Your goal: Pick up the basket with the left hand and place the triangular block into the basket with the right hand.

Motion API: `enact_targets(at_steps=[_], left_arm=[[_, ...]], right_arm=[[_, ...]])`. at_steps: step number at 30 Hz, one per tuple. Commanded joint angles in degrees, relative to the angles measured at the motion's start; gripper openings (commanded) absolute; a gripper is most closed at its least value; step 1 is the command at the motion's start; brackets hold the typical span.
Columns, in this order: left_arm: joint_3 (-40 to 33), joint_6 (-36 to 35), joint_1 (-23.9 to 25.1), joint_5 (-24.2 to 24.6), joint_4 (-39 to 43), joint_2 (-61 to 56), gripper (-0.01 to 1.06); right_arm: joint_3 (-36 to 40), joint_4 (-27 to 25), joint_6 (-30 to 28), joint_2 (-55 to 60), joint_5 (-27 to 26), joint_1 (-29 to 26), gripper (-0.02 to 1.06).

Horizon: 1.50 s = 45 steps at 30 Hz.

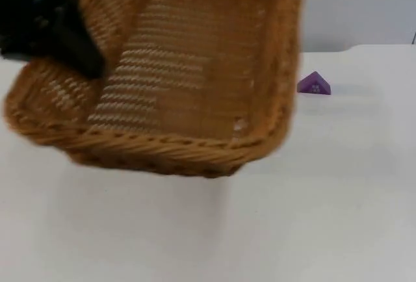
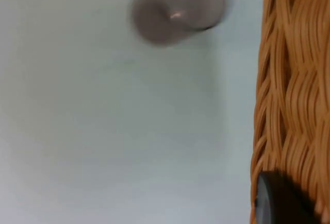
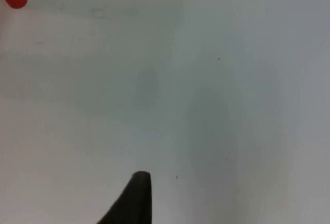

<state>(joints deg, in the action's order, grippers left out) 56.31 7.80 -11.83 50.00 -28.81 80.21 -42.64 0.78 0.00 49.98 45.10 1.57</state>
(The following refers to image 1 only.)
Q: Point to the purple triangular block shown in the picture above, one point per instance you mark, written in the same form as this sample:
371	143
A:
314	84

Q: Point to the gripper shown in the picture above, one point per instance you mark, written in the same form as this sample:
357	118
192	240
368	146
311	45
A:
29	12

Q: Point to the pale brown wicker basket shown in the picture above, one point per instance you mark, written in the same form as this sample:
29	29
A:
201	77

